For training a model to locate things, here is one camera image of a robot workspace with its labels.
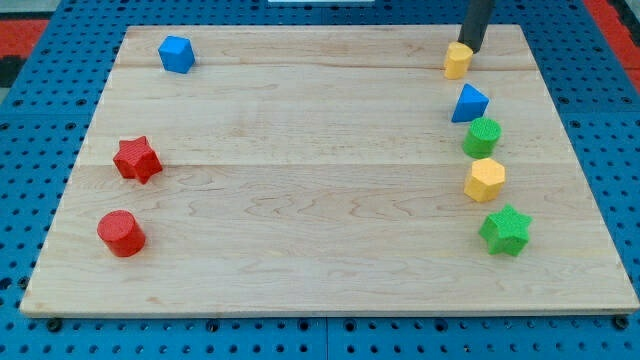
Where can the red cylinder block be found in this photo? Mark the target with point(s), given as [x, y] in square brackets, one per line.
[121, 233]

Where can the yellow heart block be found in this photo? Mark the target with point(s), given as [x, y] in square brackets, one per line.
[458, 58]

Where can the green star block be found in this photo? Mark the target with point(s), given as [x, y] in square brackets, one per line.
[506, 231]

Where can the green cylinder block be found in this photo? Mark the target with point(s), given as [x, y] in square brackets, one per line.
[481, 138]

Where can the red star block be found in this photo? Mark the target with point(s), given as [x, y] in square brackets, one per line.
[136, 159]

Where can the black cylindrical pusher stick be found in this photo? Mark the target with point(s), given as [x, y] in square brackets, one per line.
[473, 29]

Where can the blue cube block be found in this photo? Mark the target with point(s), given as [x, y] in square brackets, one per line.
[176, 54]

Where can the blue triangle block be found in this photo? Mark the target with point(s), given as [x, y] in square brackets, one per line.
[471, 104]

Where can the yellow hexagon block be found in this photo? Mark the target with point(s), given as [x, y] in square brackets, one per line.
[484, 180]

